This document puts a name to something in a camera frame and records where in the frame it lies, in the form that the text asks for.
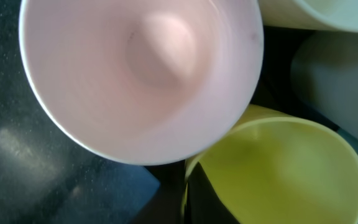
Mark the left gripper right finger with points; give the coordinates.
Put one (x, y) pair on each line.
(207, 205)

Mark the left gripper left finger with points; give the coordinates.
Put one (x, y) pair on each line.
(166, 202)

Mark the yellow cup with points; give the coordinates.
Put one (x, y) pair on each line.
(291, 174)

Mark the pink cup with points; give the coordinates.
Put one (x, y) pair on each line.
(141, 81)

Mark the grey cup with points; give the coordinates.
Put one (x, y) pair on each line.
(340, 81)

